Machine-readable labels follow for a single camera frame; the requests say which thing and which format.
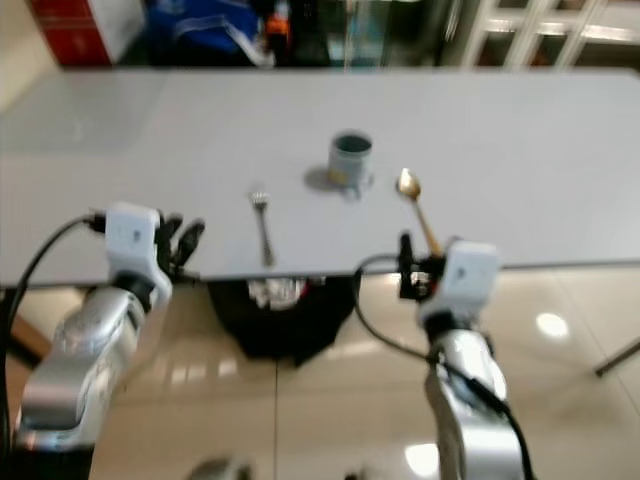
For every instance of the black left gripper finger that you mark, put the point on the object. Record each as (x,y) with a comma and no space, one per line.
(170,228)
(192,240)

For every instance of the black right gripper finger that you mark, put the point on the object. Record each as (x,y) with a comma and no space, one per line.
(405,268)
(442,255)

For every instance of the gold metal spoon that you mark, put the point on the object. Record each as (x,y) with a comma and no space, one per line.
(409,187)

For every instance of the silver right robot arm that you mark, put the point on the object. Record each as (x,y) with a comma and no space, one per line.
(475,400)

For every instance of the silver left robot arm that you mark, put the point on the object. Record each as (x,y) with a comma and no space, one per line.
(75,360)

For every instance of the silver metal fork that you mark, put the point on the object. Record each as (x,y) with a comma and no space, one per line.
(264,230)

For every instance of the grey mug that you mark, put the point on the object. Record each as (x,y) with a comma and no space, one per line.
(350,165)

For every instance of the black bag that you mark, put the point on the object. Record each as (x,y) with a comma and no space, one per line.
(290,330)

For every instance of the blue bag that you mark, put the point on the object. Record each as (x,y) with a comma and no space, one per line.
(200,30)

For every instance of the grey robot foot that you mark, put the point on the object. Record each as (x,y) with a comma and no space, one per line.
(218,469)

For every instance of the red cardboard box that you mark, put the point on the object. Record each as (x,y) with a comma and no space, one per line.
(75,30)

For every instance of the orange bottle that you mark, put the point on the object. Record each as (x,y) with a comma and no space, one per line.
(277,25)

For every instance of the white framed glass cabinet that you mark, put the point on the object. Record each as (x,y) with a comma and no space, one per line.
(550,30)

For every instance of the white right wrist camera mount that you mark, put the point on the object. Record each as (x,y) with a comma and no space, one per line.
(465,280)

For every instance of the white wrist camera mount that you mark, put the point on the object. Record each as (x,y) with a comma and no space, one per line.
(465,280)
(132,240)

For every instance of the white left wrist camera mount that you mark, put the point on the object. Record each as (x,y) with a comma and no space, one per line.
(132,240)

